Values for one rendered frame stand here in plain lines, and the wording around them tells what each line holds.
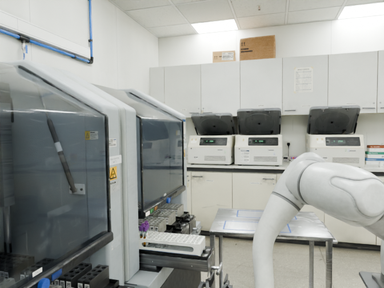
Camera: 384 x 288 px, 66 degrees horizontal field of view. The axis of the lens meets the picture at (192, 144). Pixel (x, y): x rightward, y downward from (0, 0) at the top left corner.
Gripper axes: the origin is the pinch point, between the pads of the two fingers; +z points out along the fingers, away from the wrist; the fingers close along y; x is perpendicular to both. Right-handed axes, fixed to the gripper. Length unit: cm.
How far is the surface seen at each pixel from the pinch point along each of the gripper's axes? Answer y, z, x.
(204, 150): 63, 239, -34
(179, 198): 37, 63, -16
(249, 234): -9.0, 35.8, -6.9
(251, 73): 8, 268, -128
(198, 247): 9.7, 4.7, -10.3
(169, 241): 22.5, 4.9, -11.7
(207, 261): 5.2, 3.0, -5.7
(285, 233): -26.5, 39.7, -7.3
